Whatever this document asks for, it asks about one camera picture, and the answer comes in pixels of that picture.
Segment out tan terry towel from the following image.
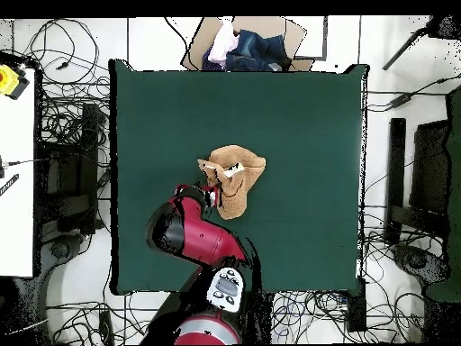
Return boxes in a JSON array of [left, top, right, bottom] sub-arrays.
[[196, 144, 267, 221]]

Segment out dark green tablecloth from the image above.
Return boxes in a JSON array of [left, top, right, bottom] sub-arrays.
[[108, 59, 370, 296]]

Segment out purple dotted garment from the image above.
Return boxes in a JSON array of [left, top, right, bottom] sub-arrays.
[[201, 46, 227, 72]]

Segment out black equipment stand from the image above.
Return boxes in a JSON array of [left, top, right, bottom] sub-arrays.
[[35, 102, 105, 235]]

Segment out white pink garment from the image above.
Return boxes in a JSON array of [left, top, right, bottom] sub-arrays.
[[207, 17, 240, 68]]

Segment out blue jeans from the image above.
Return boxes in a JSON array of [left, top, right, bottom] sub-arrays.
[[225, 29, 292, 72]]

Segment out grey round base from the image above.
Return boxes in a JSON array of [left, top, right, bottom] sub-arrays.
[[50, 235, 84, 260]]

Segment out black power brick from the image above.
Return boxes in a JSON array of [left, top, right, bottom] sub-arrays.
[[97, 310, 115, 345]]

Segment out cardboard box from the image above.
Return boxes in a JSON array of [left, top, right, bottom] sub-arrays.
[[180, 15, 315, 72]]

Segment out black power strip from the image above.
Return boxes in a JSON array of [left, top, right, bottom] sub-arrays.
[[346, 278, 367, 332]]

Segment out white desk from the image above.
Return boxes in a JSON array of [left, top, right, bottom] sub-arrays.
[[0, 68, 37, 278]]

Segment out black slotted strip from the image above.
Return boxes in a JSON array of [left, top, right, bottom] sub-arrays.
[[0, 173, 20, 197]]

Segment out dark round base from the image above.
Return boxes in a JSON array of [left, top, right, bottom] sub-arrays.
[[392, 243, 451, 286]]

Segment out yellow emergency stop button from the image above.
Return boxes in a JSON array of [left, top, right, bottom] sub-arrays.
[[0, 63, 31, 101]]

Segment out black tripod leg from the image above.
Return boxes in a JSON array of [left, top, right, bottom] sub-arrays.
[[382, 14, 461, 71]]

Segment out black cable tangle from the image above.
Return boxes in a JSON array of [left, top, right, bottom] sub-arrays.
[[273, 208, 451, 345], [28, 17, 113, 152]]

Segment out white board grey frame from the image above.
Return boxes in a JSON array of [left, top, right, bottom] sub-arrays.
[[287, 15, 329, 61]]

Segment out cable with black adapter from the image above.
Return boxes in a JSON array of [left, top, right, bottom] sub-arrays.
[[366, 73, 461, 113]]

